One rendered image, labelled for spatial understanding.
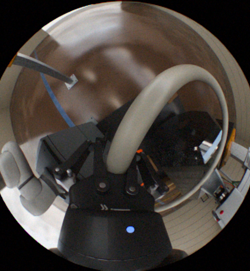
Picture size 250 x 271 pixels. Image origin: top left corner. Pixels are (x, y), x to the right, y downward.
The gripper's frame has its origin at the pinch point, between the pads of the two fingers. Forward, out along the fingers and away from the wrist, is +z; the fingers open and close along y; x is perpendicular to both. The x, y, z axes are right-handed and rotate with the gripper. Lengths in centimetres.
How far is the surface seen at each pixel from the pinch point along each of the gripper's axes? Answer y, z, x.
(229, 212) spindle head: 72, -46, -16
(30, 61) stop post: -88, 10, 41
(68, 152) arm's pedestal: -24.4, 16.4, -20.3
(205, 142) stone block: 54, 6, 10
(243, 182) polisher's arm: 147, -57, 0
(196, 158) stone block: 49.4, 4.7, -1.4
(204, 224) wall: 482, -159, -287
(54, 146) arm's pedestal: -30.7, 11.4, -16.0
